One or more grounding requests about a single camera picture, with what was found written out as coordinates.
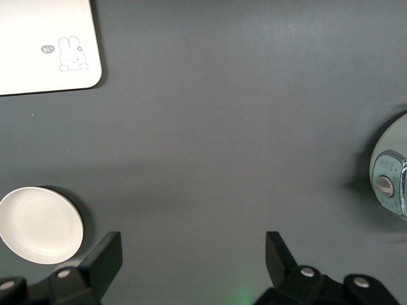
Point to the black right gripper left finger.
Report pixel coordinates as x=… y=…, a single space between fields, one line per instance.
x=101 y=263

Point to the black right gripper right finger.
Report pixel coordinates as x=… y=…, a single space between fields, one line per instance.
x=280 y=260

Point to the white round plate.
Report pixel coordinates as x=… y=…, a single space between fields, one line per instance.
x=41 y=225

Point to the cream tray with bunny print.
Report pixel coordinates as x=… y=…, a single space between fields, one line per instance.
x=31 y=38

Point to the pale green round appliance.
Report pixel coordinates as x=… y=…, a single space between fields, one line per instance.
x=389 y=159

